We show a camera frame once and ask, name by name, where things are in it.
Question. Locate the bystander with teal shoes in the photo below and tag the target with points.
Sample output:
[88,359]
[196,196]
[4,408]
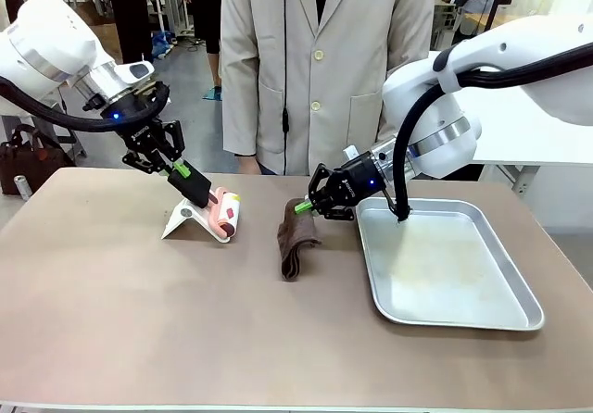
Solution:
[204,15]

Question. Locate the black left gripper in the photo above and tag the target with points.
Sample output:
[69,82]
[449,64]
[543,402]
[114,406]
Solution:
[136,128]

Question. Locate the person's right hand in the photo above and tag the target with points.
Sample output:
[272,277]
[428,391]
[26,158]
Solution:
[248,163]

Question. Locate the blue bag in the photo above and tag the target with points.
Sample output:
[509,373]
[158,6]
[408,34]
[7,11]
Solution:
[161,45]

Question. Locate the silver metal can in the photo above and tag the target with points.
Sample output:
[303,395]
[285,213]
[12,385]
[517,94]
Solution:
[21,187]

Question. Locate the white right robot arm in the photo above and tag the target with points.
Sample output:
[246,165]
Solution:
[533,52]

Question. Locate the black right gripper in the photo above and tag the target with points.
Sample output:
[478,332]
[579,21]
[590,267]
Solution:
[363,179]

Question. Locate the pink lint roller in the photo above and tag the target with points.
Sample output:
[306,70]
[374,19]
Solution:
[227,218]

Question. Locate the bystander in black trousers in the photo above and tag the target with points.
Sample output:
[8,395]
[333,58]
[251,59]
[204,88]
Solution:
[132,15]

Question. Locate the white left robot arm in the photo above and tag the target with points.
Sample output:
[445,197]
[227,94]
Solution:
[46,38]

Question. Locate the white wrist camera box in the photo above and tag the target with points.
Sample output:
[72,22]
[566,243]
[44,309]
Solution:
[350,152]

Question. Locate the large white table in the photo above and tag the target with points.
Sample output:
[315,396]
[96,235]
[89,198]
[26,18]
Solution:
[533,151]

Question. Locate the person's right forearm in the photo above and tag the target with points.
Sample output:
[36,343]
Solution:
[238,121]

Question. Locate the person in beige jacket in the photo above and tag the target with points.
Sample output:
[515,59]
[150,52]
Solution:
[324,84]

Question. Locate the silver metal tray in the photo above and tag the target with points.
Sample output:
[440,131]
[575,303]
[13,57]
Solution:
[440,269]

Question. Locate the grey desk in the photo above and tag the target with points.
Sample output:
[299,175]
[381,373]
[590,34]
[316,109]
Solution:
[445,15]

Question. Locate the white folded roller stand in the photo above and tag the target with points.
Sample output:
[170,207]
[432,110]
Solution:
[178,221]

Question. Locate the brown towel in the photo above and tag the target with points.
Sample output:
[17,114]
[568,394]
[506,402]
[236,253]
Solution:
[296,246]

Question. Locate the cardboard box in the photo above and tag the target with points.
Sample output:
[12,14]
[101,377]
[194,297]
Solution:
[109,38]

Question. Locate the dark brown bag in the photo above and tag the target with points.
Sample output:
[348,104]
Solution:
[28,167]

